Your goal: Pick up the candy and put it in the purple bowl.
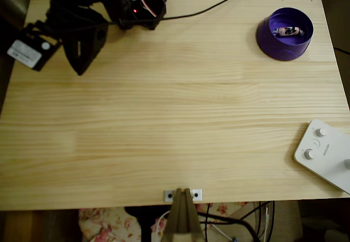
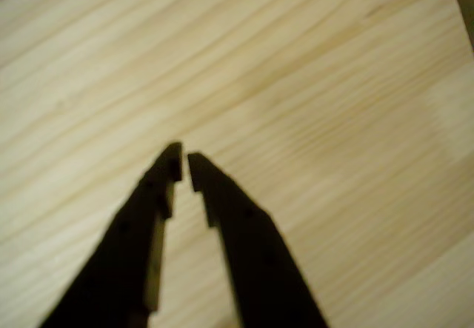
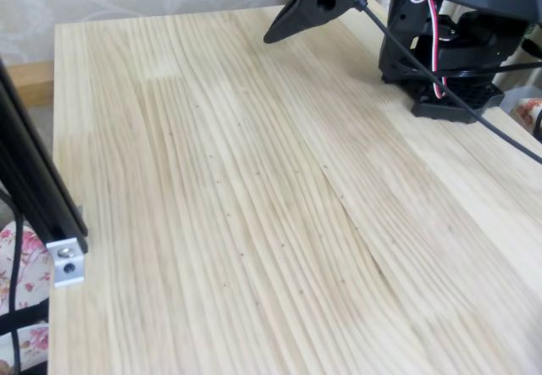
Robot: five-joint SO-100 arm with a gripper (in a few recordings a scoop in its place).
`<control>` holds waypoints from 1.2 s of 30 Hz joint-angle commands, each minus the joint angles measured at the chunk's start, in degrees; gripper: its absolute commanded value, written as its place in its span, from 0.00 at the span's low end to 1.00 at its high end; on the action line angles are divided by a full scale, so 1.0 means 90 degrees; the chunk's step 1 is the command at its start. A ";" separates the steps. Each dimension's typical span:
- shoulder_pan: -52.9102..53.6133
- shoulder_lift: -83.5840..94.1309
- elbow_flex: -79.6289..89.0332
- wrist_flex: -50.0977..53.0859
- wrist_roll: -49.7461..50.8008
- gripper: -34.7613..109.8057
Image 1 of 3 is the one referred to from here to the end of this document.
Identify candy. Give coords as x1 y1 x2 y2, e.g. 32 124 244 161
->
272 26 306 37

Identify purple bowl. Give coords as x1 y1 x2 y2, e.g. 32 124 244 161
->
255 7 314 62

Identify floral fabric cushion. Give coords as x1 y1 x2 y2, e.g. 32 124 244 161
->
78 201 255 242

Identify black support leg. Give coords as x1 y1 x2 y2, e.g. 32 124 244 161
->
124 205 153 242

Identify black aluminium mast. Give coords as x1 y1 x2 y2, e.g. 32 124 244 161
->
161 187 206 242

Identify white control pad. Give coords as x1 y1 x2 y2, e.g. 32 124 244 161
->
293 119 350 195

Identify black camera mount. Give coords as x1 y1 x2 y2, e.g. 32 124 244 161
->
23 19 60 43

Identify black camera cable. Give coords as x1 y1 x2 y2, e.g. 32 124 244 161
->
108 0 247 26

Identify aluminium corner bracket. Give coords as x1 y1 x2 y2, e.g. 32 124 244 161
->
163 188 203 202

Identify white cable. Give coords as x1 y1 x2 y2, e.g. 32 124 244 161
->
151 210 171 242
212 223 233 242

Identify thick black cable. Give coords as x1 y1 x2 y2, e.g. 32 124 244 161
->
196 211 262 242

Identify thin black cable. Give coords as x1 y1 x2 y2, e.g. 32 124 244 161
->
253 200 276 242
333 46 350 56

